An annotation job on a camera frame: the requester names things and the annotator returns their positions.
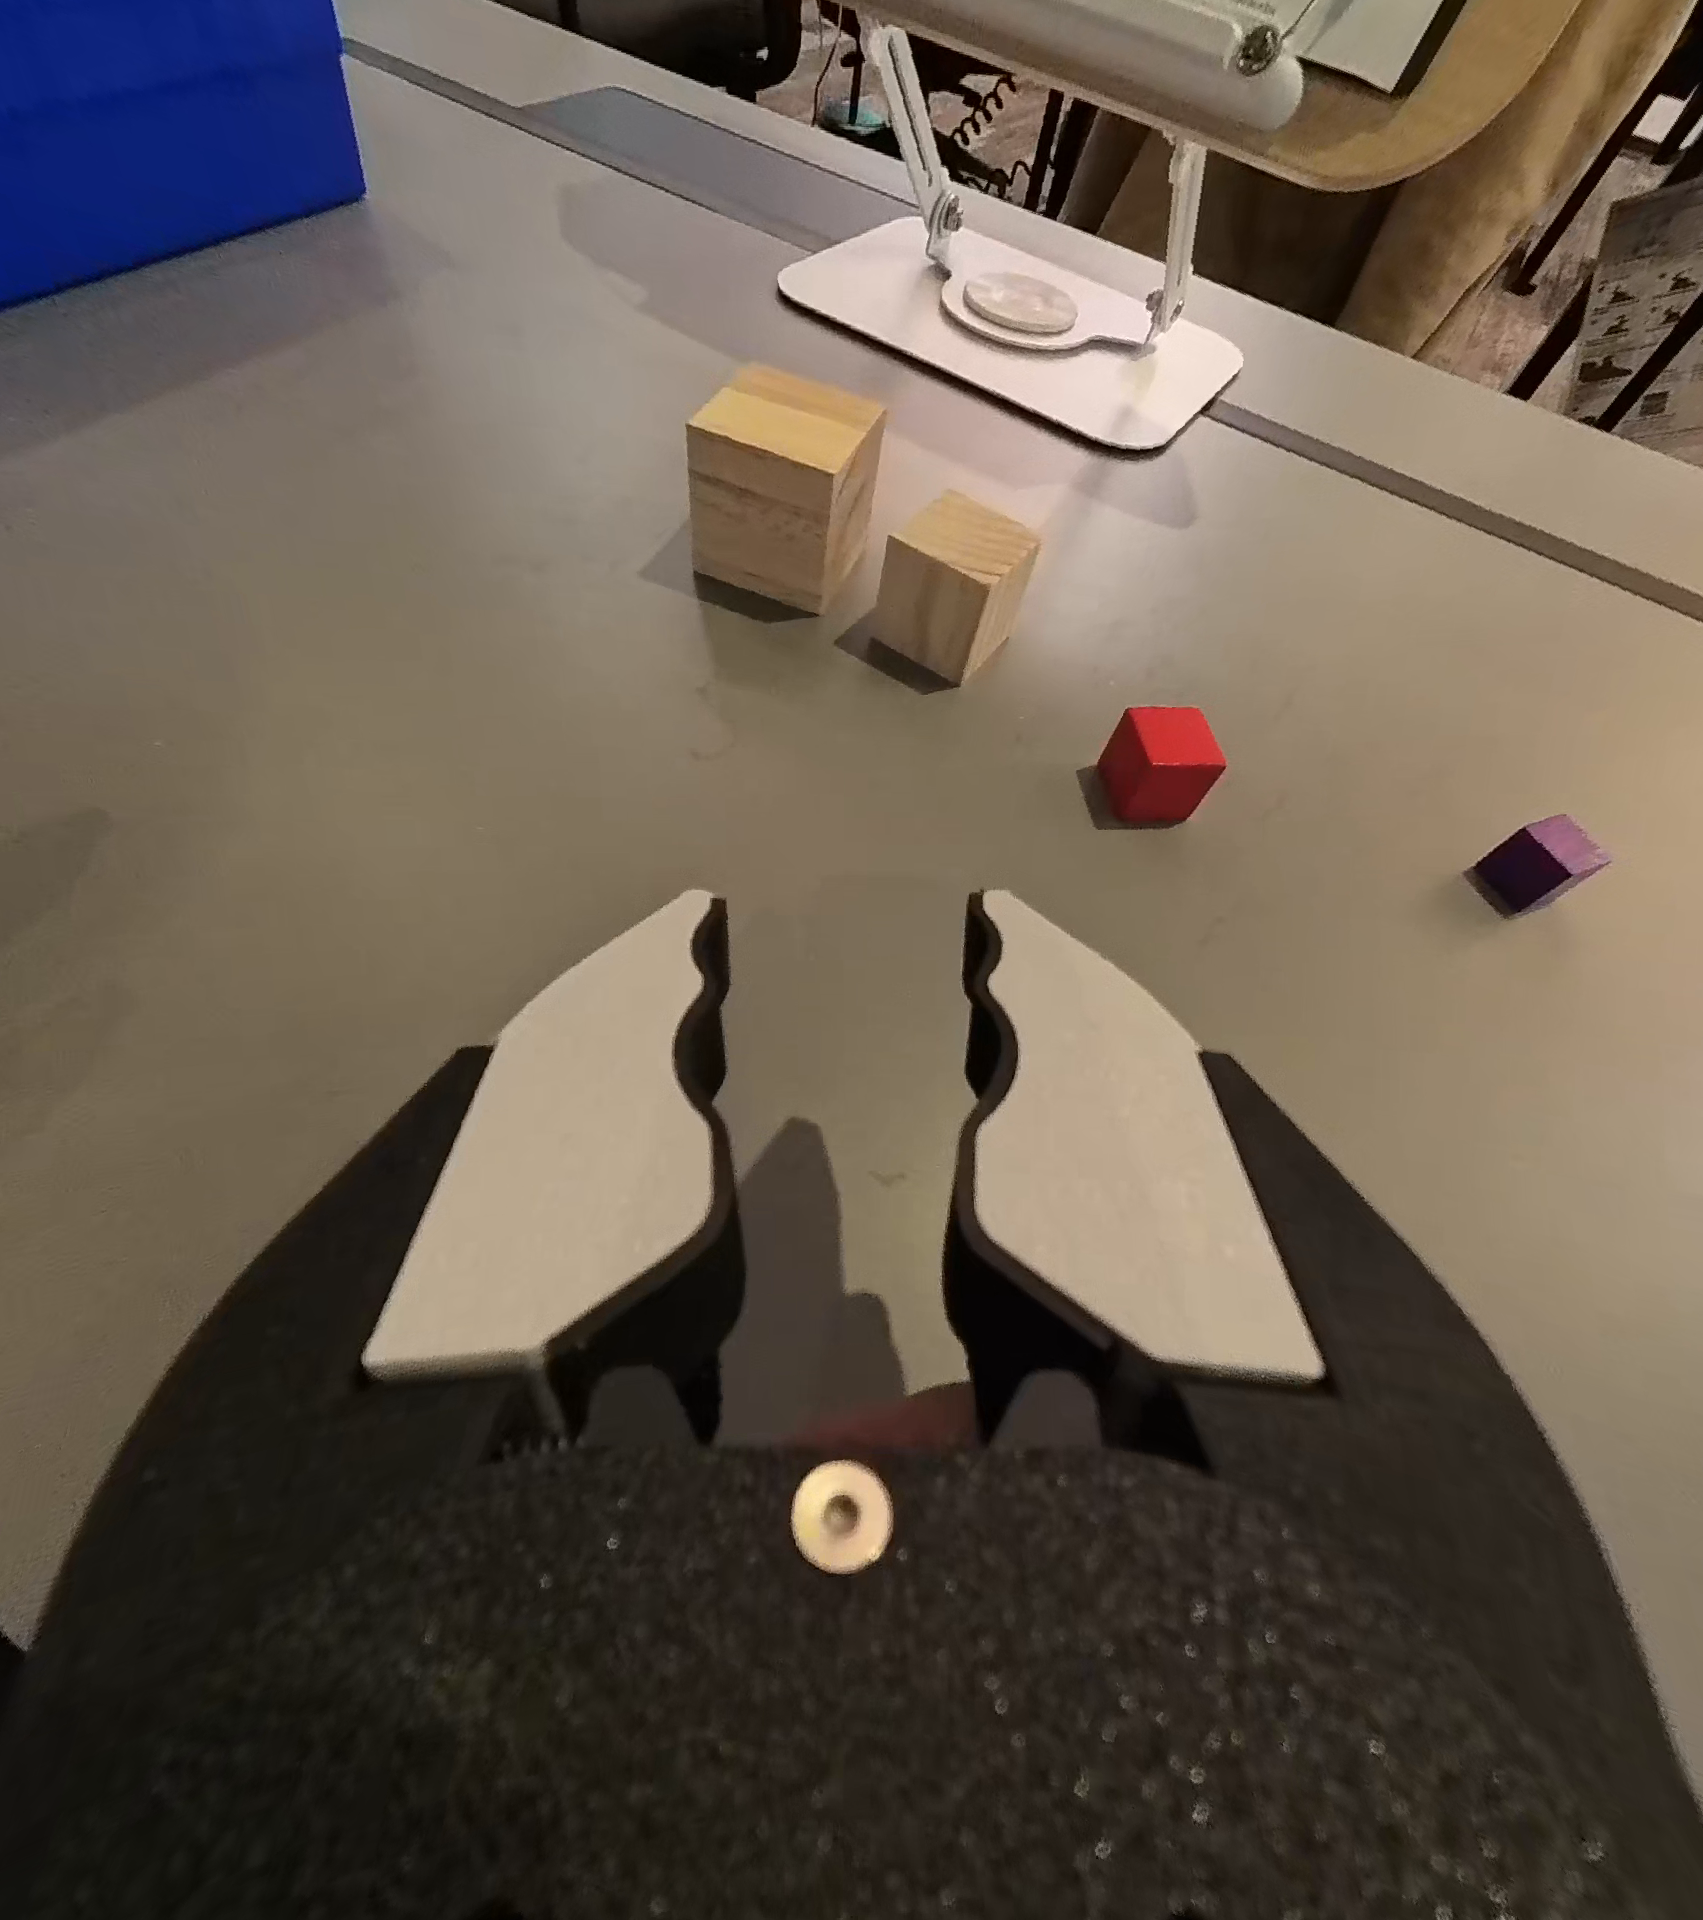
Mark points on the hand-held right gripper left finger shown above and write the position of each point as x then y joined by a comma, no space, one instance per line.
572,1167

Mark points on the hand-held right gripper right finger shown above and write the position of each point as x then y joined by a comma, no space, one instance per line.
1119,1185

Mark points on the red wooden cube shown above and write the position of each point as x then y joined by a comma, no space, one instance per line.
1147,762

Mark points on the purple wooden cube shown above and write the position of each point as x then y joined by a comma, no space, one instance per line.
1532,869

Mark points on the medium natural wooden cube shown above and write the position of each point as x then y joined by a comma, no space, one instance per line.
930,594

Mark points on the large natural wooden cube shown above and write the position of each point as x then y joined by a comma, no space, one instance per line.
772,503

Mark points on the blue plastic bin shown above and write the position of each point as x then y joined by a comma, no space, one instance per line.
120,150

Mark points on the white instruction sign stand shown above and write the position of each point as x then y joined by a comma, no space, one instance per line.
906,283

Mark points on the black office chair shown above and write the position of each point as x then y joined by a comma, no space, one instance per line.
702,42

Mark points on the printed paper sheet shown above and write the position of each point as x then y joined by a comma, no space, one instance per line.
1674,298

